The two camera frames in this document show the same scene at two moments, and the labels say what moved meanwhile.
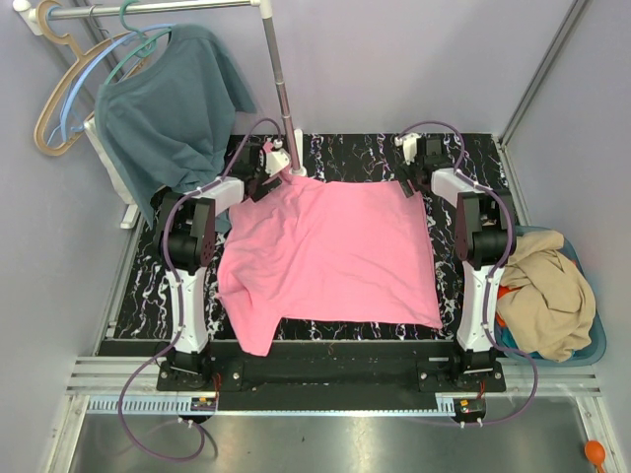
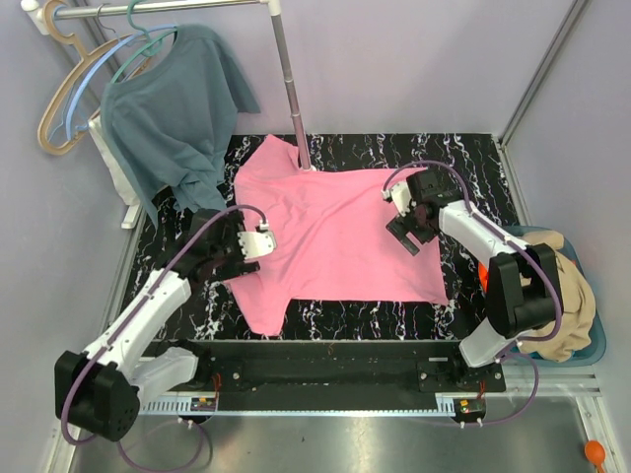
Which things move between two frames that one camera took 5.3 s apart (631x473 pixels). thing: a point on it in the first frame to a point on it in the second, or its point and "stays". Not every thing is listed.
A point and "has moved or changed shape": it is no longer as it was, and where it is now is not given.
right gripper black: [405, 172] to [398, 226]
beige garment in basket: [553, 310] stays
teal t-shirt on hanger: [169, 119] stays
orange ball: [595, 451] stays
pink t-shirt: [306, 248] has moved or changed shape
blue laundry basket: [598, 335] stays
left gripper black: [264, 188] to [236, 223]
